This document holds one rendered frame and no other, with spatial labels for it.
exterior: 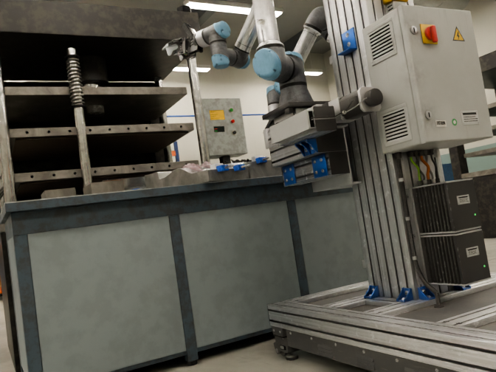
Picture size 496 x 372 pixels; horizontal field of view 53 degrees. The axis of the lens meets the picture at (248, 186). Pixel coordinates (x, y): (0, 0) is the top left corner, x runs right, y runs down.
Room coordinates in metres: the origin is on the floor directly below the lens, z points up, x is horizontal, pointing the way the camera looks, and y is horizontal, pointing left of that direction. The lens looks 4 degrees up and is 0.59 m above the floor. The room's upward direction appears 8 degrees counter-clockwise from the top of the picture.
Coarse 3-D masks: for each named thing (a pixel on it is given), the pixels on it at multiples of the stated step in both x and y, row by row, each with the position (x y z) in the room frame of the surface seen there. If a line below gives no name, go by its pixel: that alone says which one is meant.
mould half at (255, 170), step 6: (240, 162) 2.80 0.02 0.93; (246, 162) 2.50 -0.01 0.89; (252, 162) 2.49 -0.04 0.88; (270, 162) 2.54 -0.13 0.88; (252, 168) 2.49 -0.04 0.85; (258, 168) 2.50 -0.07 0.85; (264, 168) 2.52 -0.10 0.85; (270, 168) 2.53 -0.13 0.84; (276, 168) 2.55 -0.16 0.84; (252, 174) 2.48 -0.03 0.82; (258, 174) 2.50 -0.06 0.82; (264, 174) 2.52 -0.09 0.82; (270, 174) 2.53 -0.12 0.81; (276, 174) 2.55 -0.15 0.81
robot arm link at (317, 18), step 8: (320, 8) 2.40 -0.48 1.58; (312, 16) 2.38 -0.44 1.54; (320, 16) 2.38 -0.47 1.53; (304, 24) 2.41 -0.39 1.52; (312, 24) 2.38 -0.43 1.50; (320, 24) 2.38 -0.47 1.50; (304, 32) 2.41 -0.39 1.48; (312, 32) 2.39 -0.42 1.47; (320, 32) 2.41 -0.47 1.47; (304, 40) 2.41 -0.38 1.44; (312, 40) 2.41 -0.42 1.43; (296, 48) 2.43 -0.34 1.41; (304, 48) 2.41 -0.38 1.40; (304, 56) 2.43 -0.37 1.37
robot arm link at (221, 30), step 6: (216, 24) 2.09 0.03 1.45; (222, 24) 2.09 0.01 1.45; (204, 30) 2.13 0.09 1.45; (210, 30) 2.11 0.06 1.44; (216, 30) 2.09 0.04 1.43; (222, 30) 2.09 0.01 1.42; (228, 30) 2.12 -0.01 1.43; (204, 36) 2.13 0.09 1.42; (210, 36) 2.11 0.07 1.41; (216, 36) 2.10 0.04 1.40; (222, 36) 2.10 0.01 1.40; (228, 36) 2.12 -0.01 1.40
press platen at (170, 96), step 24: (24, 96) 2.80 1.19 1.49; (48, 96) 2.86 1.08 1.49; (96, 96) 3.00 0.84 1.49; (120, 96) 3.08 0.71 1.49; (144, 96) 3.16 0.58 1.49; (168, 96) 3.24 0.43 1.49; (24, 120) 3.32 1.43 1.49; (48, 120) 3.41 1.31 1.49; (72, 120) 3.51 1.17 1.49; (96, 120) 3.61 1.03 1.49; (120, 120) 3.72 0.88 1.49
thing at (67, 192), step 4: (68, 188) 2.23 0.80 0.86; (72, 188) 2.24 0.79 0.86; (44, 192) 2.19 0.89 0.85; (48, 192) 2.19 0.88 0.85; (52, 192) 2.19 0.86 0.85; (56, 192) 2.20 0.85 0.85; (60, 192) 2.21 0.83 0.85; (64, 192) 2.22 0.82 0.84; (68, 192) 2.23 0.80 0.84; (72, 192) 2.23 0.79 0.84; (44, 196) 2.21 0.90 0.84; (48, 196) 2.18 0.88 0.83; (52, 196) 2.19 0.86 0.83; (56, 196) 2.20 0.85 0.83; (60, 196) 2.21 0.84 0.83
